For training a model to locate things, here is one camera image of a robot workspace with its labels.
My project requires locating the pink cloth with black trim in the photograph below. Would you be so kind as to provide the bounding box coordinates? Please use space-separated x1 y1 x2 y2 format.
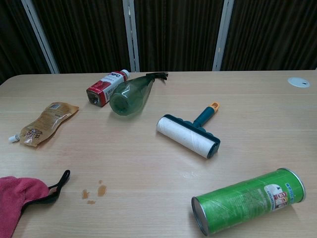
0 170 71 238

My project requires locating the teal lint roller orange tip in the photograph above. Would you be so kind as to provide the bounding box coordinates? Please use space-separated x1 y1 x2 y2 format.
156 101 221 159

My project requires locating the green transparent spray bottle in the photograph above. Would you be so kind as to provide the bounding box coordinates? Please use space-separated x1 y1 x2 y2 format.
109 71 169 117

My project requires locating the red white labelled bottle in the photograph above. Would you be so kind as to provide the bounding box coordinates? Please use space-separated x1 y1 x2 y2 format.
86 69 131 108

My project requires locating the dark pleated curtain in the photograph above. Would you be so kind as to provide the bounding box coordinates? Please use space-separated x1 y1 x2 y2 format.
0 0 317 85

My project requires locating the brown liquid spill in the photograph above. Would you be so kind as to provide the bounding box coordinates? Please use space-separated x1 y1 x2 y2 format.
81 179 108 205

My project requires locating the brown spouted sauce pouch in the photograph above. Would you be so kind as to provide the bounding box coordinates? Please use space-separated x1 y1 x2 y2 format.
8 102 80 148

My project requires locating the green chips can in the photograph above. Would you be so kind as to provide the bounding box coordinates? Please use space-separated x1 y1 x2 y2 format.
191 168 307 237

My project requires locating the white metal frame post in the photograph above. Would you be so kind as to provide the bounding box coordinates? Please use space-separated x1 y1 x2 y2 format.
212 0 235 71
20 0 60 74
122 0 140 73

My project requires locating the grey round cable grommet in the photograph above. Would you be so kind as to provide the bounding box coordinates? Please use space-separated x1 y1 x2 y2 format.
287 77 311 88

